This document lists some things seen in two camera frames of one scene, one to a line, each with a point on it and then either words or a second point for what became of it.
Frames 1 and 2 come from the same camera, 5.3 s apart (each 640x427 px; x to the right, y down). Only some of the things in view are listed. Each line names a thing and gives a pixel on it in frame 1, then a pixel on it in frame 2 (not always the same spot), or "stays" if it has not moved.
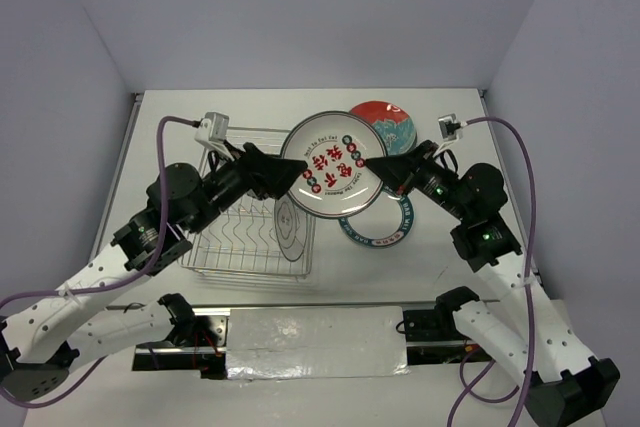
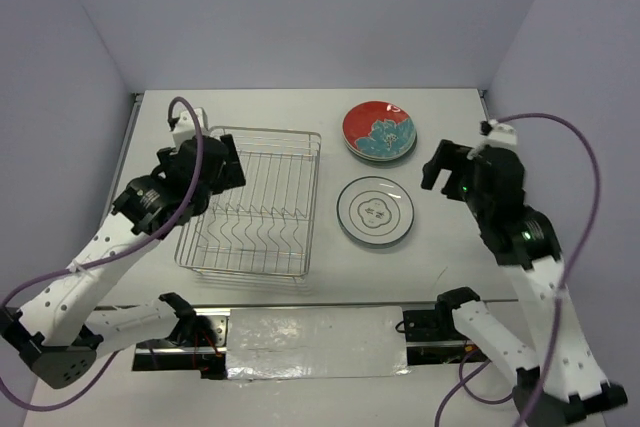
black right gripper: [401, 170] -> [452, 156]
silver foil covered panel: [316, 343] stays
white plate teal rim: [384, 224] stays
